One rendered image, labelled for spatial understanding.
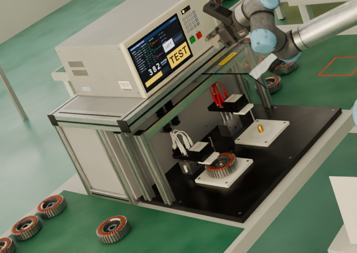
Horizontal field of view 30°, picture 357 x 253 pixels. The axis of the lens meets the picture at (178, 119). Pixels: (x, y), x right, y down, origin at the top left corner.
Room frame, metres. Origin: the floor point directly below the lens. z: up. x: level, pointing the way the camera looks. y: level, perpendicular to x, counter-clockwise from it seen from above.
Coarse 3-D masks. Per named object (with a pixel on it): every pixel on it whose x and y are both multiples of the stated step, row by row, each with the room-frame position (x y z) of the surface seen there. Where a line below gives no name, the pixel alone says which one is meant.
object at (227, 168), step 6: (222, 156) 2.04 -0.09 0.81; (228, 156) 2.02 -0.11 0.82; (234, 156) 2.00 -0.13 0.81; (216, 162) 2.04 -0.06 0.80; (222, 162) 2.02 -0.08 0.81; (228, 162) 1.97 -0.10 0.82; (234, 162) 1.97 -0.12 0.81; (210, 168) 1.98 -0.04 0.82; (216, 168) 1.97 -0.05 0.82; (222, 168) 1.96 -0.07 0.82; (228, 168) 1.95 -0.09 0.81; (234, 168) 1.96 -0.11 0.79; (210, 174) 1.98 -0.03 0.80; (216, 174) 1.96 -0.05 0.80; (222, 174) 1.95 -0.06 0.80; (228, 174) 1.95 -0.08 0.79
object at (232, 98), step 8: (232, 96) 2.24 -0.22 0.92; (240, 96) 2.21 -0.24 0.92; (224, 104) 2.22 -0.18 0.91; (232, 104) 2.19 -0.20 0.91; (240, 104) 2.19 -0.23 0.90; (248, 104) 2.21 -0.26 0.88; (224, 112) 2.27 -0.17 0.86; (232, 112) 2.19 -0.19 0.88; (240, 112) 2.17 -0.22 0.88; (224, 120) 2.26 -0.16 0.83
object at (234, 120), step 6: (228, 114) 2.31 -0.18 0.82; (234, 114) 2.29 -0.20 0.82; (228, 120) 2.26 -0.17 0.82; (234, 120) 2.26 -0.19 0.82; (240, 120) 2.28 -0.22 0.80; (222, 126) 2.25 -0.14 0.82; (228, 126) 2.23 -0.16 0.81; (234, 126) 2.25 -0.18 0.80; (240, 126) 2.27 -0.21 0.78; (222, 132) 2.26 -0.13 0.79; (228, 132) 2.24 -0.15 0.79; (234, 132) 2.24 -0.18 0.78
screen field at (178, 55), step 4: (184, 44) 2.21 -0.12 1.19; (176, 48) 2.18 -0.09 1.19; (180, 48) 2.19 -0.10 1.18; (184, 48) 2.21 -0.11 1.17; (188, 48) 2.22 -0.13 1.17; (172, 52) 2.17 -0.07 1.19; (176, 52) 2.18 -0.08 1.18; (180, 52) 2.19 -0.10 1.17; (184, 52) 2.20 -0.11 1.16; (188, 52) 2.21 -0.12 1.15; (168, 56) 2.15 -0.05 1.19; (172, 56) 2.16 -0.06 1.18; (176, 56) 2.18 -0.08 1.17; (180, 56) 2.19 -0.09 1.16; (184, 56) 2.20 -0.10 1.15; (168, 60) 2.15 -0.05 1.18; (172, 60) 2.16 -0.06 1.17; (176, 60) 2.17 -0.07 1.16; (180, 60) 2.18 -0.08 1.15; (172, 64) 2.16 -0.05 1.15; (176, 64) 2.17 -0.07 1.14; (172, 68) 2.15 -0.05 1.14
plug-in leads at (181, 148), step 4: (180, 132) 2.13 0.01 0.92; (184, 132) 2.12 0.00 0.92; (172, 136) 2.12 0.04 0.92; (184, 136) 2.10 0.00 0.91; (188, 136) 2.12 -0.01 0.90; (176, 140) 2.12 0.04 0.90; (184, 140) 2.13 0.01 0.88; (180, 144) 2.09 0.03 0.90; (188, 144) 2.10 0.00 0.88; (192, 144) 2.11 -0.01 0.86; (176, 148) 2.13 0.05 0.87; (180, 148) 2.11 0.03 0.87; (188, 148) 2.10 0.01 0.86; (176, 152) 2.12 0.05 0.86; (184, 152) 2.09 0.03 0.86
